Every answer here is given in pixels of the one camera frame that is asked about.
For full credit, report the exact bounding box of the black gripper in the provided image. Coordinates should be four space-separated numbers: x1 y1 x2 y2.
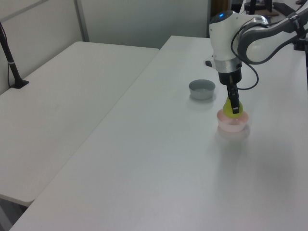
218 69 243 115

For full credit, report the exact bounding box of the green pear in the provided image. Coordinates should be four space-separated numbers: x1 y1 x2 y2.
222 96 244 119

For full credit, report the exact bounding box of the pink plastic bowl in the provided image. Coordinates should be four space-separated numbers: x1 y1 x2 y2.
216 108 250 133

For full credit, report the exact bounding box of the grey plastic bowl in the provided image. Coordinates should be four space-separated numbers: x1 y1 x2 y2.
188 79 216 101

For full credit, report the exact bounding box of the dark background equipment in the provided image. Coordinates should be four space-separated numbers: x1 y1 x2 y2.
243 0 297 18

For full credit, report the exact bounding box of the white side table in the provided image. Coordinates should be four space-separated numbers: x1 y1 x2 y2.
0 41 160 207

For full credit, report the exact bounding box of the black pole stand with clamp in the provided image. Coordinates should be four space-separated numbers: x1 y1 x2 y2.
0 21 30 90

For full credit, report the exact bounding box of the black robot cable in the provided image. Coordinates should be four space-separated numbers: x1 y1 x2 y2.
230 21 260 91

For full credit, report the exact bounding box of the black clamp bracket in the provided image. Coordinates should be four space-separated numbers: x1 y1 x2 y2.
292 36 308 51

